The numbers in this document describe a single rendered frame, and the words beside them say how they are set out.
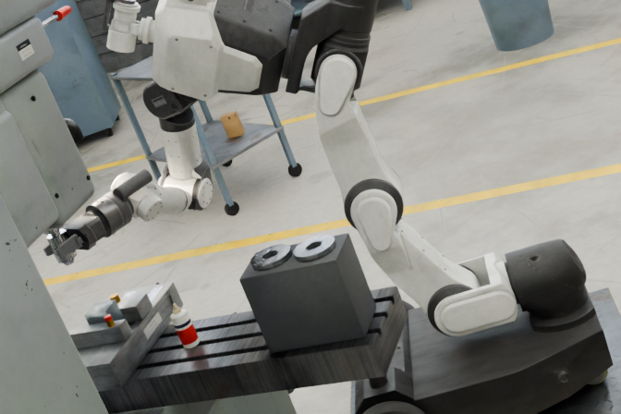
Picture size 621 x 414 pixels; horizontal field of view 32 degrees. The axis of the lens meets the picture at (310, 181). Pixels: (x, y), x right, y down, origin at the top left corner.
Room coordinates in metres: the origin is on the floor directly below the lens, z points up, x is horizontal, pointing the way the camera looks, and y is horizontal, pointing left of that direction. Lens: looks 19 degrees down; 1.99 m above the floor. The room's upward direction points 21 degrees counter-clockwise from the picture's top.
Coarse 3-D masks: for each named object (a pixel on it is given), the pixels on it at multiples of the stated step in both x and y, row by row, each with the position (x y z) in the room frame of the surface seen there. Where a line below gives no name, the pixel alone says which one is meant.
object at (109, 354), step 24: (144, 288) 2.49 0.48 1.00; (168, 288) 2.44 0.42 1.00; (168, 312) 2.41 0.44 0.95; (72, 336) 2.29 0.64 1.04; (96, 336) 2.26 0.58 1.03; (120, 336) 2.23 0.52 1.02; (144, 336) 2.30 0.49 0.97; (96, 360) 2.19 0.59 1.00; (120, 360) 2.19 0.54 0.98; (96, 384) 2.18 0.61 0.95; (120, 384) 2.16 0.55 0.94
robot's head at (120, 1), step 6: (108, 0) 2.53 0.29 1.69; (114, 0) 2.55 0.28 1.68; (120, 0) 2.52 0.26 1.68; (126, 0) 2.51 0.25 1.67; (132, 0) 2.52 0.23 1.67; (108, 6) 2.53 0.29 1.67; (120, 6) 2.50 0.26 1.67; (126, 6) 2.50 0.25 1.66; (132, 6) 2.51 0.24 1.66; (138, 6) 2.53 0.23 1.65; (108, 12) 2.54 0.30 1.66; (114, 12) 2.56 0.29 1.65; (108, 18) 2.54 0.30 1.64; (108, 24) 2.56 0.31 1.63
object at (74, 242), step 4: (72, 236) 2.32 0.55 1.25; (76, 236) 2.32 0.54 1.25; (68, 240) 2.31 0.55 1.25; (72, 240) 2.31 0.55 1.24; (76, 240) 2.31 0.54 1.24; (80, 240) 2.31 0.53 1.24; (64, 244) 2.30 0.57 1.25; (68, 244) 2.30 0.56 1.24; (72, 244) 2.31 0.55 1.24; (76, 244) 2.31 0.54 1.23; (80, 244) 2.32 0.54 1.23; (60, 248) 2.29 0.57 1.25; (64, 248) 2.29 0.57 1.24; (68, 248) 2.30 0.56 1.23; (72, 248) 2.30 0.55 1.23; (76, 248) 2.31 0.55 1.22; (56, 252) 2.29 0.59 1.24; (60, 252) 2.28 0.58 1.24; (64, 252) 2.29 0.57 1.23; (68, 252) 2.30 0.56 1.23; (60, 256) 2.28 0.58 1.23
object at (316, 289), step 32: (256, 256) 2.11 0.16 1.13; (288, 256) 2.06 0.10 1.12; (320, 256) 2.01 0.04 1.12; (352, 256) 2.06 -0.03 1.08; (256, 288) 2.05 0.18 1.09; (288, 288) 2.02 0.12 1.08; (320, 288) 1.99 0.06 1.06; (352, 288) 2.00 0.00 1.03; (256, 320) 2.06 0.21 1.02; (288, 320) 2.03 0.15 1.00; (320, 320) 2.00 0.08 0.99; (352, 320) 1.98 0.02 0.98
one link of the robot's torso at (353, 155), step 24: (336, 72) 2.39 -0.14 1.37; (336, 96) 2.39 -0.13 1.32; (336, 120) 2.40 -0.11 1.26; (360, 120) 2.45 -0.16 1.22; (336, 144) 2.43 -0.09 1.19; (360, 144) 2.43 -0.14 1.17; (336, 168) 2.44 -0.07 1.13; (360, 168) 2.43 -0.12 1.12; (384, 168) 2.46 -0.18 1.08; (360, 192) 2.41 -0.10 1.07
